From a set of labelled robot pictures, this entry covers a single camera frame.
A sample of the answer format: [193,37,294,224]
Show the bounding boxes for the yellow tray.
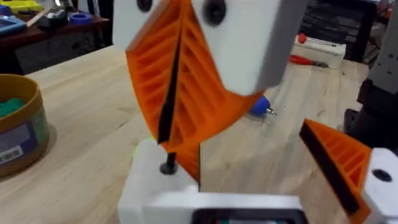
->
[0,0,44,14]

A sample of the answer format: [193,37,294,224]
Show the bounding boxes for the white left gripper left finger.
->
[118,139,200,224]

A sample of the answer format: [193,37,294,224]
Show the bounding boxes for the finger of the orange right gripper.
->
[112,0,185,144]
[160,0,309,183]

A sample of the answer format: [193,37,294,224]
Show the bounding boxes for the white box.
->
[291,34,347,70]

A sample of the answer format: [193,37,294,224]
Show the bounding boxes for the brown tub with toys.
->
[0,73,51,178]

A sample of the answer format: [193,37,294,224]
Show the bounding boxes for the blue tray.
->
[0,15,28,36]

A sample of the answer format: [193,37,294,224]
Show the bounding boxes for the red-handled pliers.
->
[289,54,330,69]

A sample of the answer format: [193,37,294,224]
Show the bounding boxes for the blue tape roll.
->
[68,12,94,26]

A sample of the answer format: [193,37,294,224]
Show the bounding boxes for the black screw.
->
[159,152,179,175]

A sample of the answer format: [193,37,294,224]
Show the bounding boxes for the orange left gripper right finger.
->
[298,119,398,224]

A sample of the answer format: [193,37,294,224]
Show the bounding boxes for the dark wooden side table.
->
[0,9,111,75]

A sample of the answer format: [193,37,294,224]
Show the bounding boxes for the blue electric screwdriver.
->
[249,95,278,118]

